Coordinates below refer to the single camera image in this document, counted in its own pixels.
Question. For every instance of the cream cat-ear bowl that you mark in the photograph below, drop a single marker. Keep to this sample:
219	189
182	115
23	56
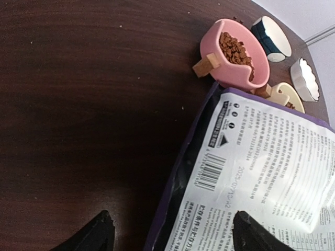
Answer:
282	94

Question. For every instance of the pink cat-ear bowl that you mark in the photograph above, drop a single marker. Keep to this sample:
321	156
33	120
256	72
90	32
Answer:
214	63

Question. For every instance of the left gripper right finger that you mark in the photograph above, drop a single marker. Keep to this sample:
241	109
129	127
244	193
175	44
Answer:
249	235

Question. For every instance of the brown kibble pet food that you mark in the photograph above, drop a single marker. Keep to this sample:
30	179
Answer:
235	52

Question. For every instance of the right aluminium frame post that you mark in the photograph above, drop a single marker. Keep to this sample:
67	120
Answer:
321	35

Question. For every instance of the purple pet food bag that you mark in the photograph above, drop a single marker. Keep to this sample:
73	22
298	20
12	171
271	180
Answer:
249	159

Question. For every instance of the dark blue ceramic bowl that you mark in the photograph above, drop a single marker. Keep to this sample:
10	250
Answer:
272	39

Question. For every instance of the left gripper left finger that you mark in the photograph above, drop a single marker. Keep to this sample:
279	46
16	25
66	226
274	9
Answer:
97	234

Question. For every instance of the white scalloped bowl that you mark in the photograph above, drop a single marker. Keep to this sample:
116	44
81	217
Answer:
304	81

